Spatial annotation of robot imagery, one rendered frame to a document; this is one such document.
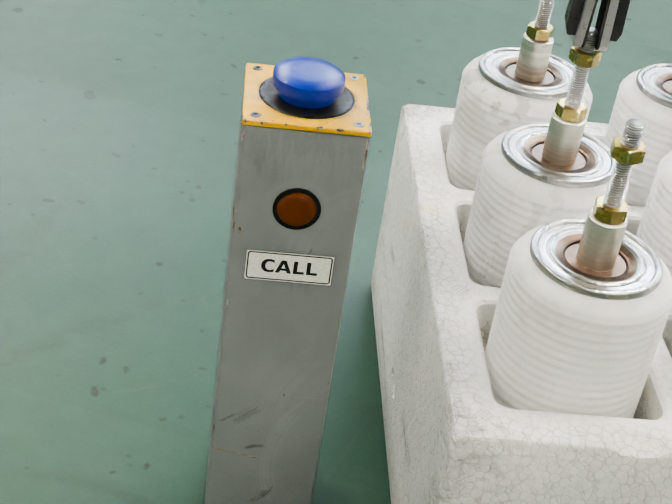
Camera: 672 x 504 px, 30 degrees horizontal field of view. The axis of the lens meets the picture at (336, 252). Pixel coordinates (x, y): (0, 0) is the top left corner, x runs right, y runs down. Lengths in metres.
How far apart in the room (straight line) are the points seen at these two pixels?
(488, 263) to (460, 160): 0.13
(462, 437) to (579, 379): 0.08
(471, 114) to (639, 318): 0.26
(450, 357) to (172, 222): 0.47
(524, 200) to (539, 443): 0.17
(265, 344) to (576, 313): 0.19
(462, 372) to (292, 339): 0.10
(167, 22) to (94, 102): 0.22
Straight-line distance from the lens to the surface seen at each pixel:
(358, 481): 0.91
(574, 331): 0.70
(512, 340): 0.72
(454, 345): 0.75
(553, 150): 0.81
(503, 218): 0.80
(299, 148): 0.68
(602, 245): 0.71
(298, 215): 0.70
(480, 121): 0.90
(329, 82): 0.69
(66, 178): 1.21
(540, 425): 0.71
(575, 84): 0.80
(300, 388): 0.78
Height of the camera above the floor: 0.63
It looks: 34 degrees down
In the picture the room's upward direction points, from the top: 9 degrees clockwise
